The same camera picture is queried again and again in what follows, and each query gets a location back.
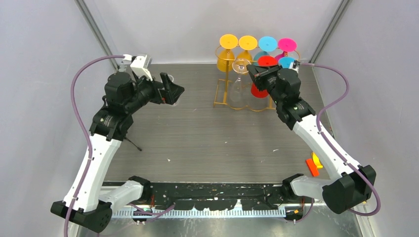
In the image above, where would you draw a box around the right yellow wine glass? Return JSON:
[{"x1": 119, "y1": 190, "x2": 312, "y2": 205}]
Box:
[{"x1": 236, "y1": 35, "x2": 258, "y2": 63}]

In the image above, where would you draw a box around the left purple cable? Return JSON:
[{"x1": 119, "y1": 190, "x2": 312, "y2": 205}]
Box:
[{"x1": 63, "y1": 54, "x2": 131, "y2": 237}]

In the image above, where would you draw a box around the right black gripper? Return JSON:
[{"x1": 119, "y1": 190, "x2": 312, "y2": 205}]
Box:
[{"x1": 246, "y1": 64, "x2": 283, "y2": 106}]

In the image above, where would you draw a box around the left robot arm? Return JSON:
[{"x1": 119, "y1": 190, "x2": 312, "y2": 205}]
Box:
[{"x1": 50, "y1": 72, "x2": 185, "y2": 233}]

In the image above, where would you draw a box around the left aluminium frame post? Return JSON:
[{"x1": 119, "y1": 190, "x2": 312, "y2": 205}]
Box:
[{"x1": 74, "y1": 0, "x2": 113, "y2": 56}]

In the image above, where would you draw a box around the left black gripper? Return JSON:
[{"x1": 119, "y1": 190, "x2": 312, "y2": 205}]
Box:
[{"x1": 125, "y1": 71, "x2": 184, "y2": 114}]

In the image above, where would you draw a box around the left yellow wine glass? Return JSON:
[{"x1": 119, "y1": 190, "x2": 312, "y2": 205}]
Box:
[{"x1": 217, "y1": 34, "x2": 238, "y2": 73}]

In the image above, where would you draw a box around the gold wire glass rack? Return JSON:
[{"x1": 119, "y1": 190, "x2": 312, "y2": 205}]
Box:
[{"x1": 213, "y1": 45, "x2": 301, "y2": 113}]

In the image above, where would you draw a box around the black tripod stand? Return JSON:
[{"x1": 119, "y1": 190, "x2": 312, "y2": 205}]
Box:
[{"x1": 124, "y1": 136, "x2": 142, "y2": 152}]

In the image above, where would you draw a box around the yellow curved block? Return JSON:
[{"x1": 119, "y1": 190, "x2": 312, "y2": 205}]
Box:
[{"x1": 311, "y1": 152, "x2": 323, "y2": 169}]

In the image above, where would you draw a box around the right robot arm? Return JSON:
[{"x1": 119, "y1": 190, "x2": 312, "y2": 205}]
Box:
[{"x1": 246, "y1": 62, "x2": 381, "y2": 216}]

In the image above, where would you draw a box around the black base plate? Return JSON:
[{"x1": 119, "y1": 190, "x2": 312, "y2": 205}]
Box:
[{"x1": 126, "y1": 182, "x2": 307, "y2": 212}]

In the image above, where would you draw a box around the orange block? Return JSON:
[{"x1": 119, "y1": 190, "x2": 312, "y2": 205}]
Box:
[{"x1": 305, "y1": 158, "x2": 320, "y2": 177}]

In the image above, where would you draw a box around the clear wine glass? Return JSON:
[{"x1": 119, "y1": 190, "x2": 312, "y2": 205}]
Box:
[
  {"x1": 162, "y1": 74, "x2": 180, "y2": 107},
  {"x1": 229, "y1": 59, "x2": 251, "y2": 105}
]

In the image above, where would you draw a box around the pink wine glass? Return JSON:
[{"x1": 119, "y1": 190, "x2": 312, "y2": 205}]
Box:
[{"x1": 275, "y1": 38, "x2": 297, "y2": 61}]

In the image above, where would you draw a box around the right aluminium frame post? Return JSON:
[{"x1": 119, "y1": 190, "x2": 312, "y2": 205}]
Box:
[{"x1": 309, "y1": 0, "x2": 352, "y2": 63}]

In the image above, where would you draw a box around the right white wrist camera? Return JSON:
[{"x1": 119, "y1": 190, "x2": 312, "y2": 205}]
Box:
[{"x1": 288, "y1": 60, "x2": 300, "y2": 73}]

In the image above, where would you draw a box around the blue wine glass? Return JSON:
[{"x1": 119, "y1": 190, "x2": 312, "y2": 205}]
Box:
[
  {"x1": 278, "y1": 57, "x2": 296, "y2": 69},
  {"x1": 253, "y1": 36, "x2": 277, "y2": 65}
]

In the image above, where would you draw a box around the aluminium frame post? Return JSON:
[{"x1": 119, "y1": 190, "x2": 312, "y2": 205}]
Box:
[
  {"x1": 309, "y1": 0, "x2": 352, "y2": 63},
  {"x1": 74, "y1": 0, "x2": 113, "y2": 56}
]

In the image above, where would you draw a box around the yellow wine glass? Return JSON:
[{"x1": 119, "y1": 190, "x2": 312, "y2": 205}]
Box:
[
  {"x1": 217, "y1": 34, "x2": 238, "y2": 73},
  {"x1": 236, "y1": 35, "x2": 258, "y2": 63}
]

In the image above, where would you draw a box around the red wine glass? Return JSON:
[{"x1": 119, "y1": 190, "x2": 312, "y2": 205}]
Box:
[{"x1": 251, "y1": 55, "x2": 278, "y2": 98}]

